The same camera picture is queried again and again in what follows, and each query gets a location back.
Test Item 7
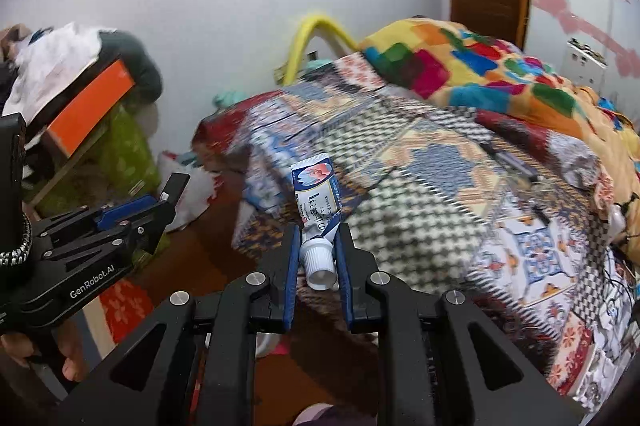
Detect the yellow bent hose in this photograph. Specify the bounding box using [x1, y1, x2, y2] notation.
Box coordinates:
[282, 12, 358, 86]

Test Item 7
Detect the white plastic bag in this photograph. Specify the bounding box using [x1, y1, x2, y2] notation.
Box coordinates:
[157, 150, 221, 232]

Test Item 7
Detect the teal cloth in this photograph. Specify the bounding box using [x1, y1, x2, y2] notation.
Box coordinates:
[212, 90, 248, 108]

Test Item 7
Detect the red floral mat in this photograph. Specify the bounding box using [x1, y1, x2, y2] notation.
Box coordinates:
[99, 278, 156, 344]

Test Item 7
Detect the small white shelf unit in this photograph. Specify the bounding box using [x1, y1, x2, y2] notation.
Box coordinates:
[564, 37, 608, 82]

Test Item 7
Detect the patchwork checkered blanket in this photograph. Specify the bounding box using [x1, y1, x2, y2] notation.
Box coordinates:
[192, 53, 640, 407]

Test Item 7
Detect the white crumpled cloth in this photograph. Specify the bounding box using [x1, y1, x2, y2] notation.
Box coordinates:
[2, 22, 103, 127]

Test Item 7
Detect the person's left hand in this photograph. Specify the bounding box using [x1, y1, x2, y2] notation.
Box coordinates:
[0, 318, 94, 383]

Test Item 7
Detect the green patterned cloth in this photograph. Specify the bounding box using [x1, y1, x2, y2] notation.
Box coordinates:
[37, 103, 162, 217]

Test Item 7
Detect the colourful block fleece blanket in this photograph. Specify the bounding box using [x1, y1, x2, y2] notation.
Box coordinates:
[357, 17, 640, 227]

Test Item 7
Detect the dark grey cushion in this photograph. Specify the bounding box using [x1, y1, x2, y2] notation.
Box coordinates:
[97, 30, 164, 102]

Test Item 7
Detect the orange box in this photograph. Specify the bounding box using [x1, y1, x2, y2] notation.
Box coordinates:
[45, 58, 137, 157]

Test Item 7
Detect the white ointment tube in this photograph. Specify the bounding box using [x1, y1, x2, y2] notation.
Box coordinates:
[290, 153, 347, 291]

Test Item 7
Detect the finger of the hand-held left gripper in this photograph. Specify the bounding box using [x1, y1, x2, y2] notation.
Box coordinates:
[42, 207, 177, 277]
[30, 172, 192, 247]

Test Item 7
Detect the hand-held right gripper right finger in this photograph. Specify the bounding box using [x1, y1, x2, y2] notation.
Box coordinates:
[332, 223, 586, 426]

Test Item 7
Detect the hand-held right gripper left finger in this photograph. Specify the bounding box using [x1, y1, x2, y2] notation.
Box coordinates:
[60, 223, 301, 426]

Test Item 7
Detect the black white braided cable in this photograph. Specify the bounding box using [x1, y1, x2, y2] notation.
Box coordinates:
[0, 213, 33, 267]

